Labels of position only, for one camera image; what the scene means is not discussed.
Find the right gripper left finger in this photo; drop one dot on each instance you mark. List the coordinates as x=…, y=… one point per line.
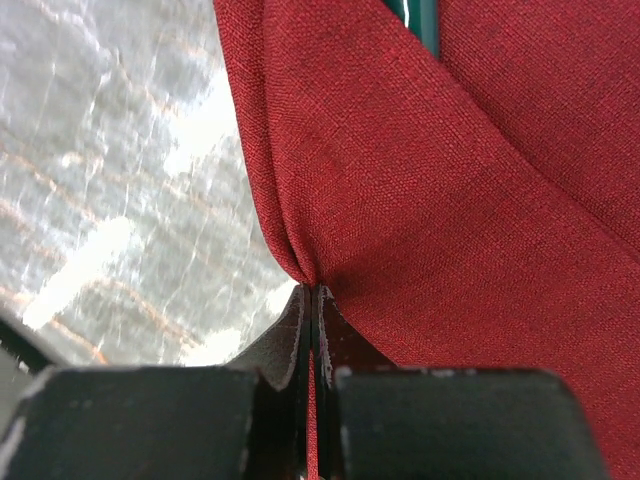
x=246, y=419

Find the teal handled gold spoon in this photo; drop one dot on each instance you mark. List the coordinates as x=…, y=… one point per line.
x=421, y=18

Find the dark red cloth napkin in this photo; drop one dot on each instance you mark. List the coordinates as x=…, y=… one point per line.
x=476, y=208

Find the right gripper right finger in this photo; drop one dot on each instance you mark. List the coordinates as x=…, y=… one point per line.
x=378, y=420

